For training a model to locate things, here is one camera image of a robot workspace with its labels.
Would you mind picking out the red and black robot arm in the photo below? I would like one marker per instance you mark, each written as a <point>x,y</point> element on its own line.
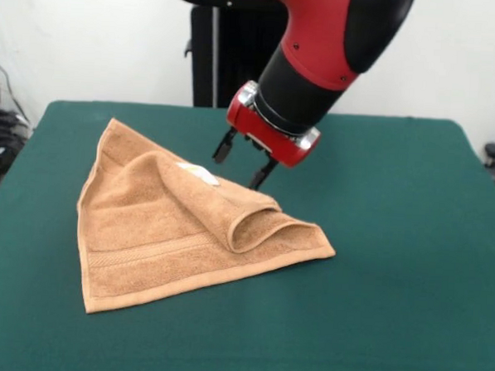
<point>334,32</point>

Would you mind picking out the tan terry towel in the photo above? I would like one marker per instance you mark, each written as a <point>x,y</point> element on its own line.
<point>145,238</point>

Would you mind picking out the dark green table cloth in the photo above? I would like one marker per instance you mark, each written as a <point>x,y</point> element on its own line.
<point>390,305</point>

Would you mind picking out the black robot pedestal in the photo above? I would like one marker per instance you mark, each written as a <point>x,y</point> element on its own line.
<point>221,59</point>

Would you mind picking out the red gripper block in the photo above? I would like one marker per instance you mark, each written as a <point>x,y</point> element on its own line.
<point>270,141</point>

